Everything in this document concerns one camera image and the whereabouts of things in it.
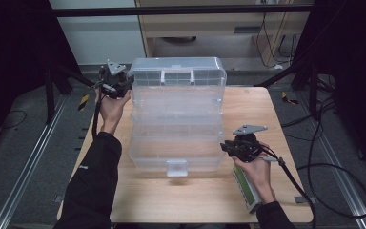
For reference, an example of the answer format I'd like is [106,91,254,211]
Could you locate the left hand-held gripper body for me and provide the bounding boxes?
[97,59,132,100]

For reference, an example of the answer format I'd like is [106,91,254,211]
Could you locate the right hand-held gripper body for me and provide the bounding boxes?
[231,124,269,164]

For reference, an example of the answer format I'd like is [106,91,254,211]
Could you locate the green and white box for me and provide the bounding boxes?
[232,163,264,215]

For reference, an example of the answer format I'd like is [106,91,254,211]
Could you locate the clear plastic storage box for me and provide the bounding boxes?
[127,56,229,178]

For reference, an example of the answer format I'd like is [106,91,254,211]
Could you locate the person's left hand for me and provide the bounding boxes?
[93,87,132,135]

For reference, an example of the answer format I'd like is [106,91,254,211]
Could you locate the person's right hand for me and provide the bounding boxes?
[231,142,278,205]

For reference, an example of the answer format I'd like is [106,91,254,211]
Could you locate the yellow black tape strip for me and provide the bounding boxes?
[77,94,91,112]
[280,91,299,106]

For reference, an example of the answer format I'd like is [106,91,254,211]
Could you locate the white cabinet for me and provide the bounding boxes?
[49,0,147,66]

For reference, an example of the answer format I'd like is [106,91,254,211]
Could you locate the black metal stand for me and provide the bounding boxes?
[43,61,97,126]
[254,56,321,121]

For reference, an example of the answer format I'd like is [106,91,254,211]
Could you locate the black horizontal bar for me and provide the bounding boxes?
[51,5,315,18]

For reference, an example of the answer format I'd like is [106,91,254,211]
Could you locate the light wooden desk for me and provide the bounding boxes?
[134,0,315,69]

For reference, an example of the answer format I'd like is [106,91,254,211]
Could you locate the black curtain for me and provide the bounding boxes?
[294,0,366,175]
[0,0,81,156]

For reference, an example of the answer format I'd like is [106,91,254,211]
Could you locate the left hand-held gripper cable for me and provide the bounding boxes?
[91,79,107,141]

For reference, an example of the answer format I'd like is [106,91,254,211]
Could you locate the hand-held gripper cable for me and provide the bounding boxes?
[256,148,318,229]
[91,79,107,141]

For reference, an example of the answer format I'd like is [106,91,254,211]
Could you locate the right hand-held gripper cable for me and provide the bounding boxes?
[256,148,318,229]

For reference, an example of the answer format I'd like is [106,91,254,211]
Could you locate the straight black floor cable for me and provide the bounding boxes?
[280,101,336,129]

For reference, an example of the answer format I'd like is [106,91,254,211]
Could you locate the metal floor rail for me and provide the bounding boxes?
[0,94,70,229]
[295,91,366,229]

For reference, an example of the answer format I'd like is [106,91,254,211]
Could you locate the hanging black cables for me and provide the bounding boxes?
[254,12,300,69]

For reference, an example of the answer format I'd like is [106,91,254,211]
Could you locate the thin black floor cable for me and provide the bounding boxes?
[0,109,28,131]

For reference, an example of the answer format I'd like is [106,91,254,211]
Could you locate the looped black floor cable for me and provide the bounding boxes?
[295,98,366,220]

